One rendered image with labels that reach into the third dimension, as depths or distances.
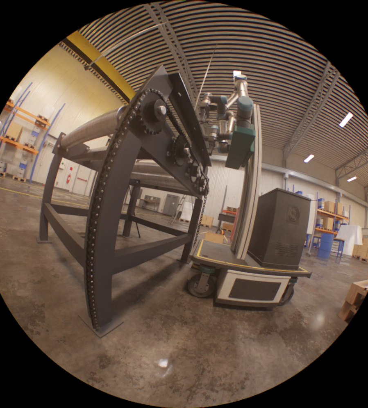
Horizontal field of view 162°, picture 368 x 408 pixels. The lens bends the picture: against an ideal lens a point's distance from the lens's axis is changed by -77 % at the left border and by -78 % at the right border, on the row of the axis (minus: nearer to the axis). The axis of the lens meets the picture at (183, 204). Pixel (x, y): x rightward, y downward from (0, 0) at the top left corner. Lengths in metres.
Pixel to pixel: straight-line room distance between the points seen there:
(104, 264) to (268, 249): 0.86
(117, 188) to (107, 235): 0.14
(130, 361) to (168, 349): 0.16
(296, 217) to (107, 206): 1.02
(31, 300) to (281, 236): 1.40
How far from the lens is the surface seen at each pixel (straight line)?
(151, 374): 0.57
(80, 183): 10.19
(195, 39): 8.19
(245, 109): 1.02
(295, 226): 1.00
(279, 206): 0.92
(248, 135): 0.97
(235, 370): 0.67
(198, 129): 1.01
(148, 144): 0.53
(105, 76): 7.94
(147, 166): 1.08
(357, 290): 1.34
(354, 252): 10.11
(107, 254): 0.44
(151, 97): 0.49
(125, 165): 0.41
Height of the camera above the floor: 0.55
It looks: 4 degrees up
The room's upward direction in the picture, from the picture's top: 13 degrees clockwise
